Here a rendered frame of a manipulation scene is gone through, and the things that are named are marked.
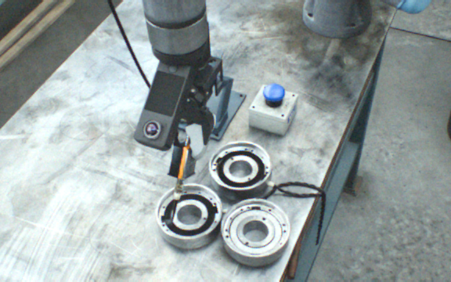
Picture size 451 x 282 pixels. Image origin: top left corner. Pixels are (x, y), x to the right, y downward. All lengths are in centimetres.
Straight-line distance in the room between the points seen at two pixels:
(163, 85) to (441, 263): 135
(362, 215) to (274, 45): 87
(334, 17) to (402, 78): 121
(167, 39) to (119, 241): 38
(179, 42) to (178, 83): 6
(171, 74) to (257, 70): 48
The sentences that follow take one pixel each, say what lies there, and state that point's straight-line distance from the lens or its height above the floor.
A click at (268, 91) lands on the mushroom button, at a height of 87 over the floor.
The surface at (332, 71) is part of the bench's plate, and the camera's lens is 120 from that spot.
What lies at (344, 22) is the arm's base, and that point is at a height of 84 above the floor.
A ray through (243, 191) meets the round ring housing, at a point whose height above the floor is 84.
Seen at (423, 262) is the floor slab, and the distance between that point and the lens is 190.
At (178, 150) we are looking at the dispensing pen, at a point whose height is 95.
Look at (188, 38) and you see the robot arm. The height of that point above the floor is 116.
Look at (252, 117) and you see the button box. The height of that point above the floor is 82.
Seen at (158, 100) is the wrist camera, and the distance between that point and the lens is 73.
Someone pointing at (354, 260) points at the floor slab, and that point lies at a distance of 186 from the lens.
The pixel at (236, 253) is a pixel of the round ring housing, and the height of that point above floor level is 84.
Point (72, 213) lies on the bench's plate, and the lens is 100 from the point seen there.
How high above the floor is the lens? 158
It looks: 48 degrees down
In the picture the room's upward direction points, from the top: 3 degrees counter-clockwise
